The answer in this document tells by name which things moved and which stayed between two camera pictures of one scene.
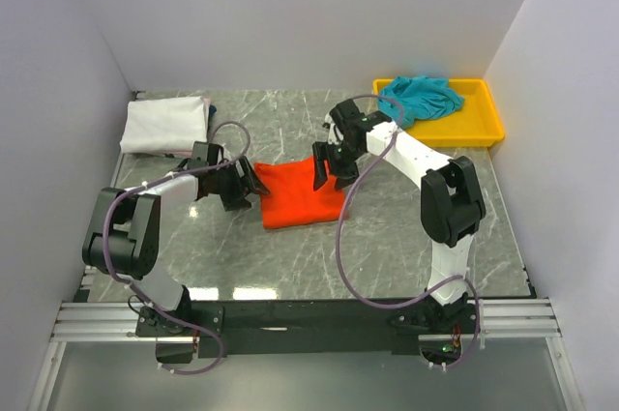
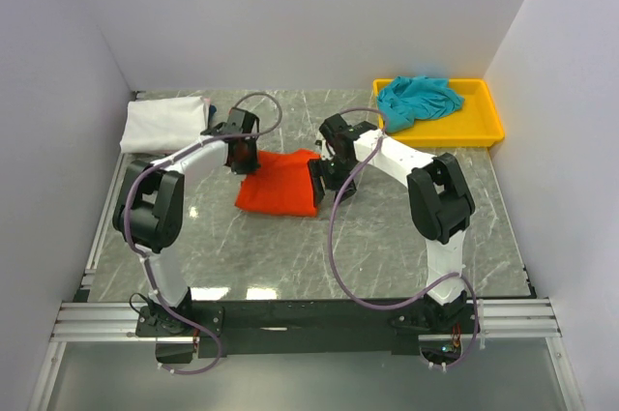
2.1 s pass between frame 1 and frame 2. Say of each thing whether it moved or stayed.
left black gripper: moved
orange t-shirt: moved
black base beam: stayed
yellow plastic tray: stayed
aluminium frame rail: stayed
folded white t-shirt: stayed
